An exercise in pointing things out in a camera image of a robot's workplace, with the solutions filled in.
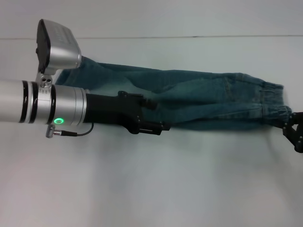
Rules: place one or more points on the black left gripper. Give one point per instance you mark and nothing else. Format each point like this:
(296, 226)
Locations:
(106, 108)

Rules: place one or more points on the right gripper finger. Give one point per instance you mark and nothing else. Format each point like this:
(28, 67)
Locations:
(292, 119)
(297, 139)

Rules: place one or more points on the blue denim shorts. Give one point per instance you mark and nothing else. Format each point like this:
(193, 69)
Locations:
(201, 99)

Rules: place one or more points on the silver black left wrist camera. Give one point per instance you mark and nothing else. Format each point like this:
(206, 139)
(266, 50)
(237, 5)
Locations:
(61, 52)

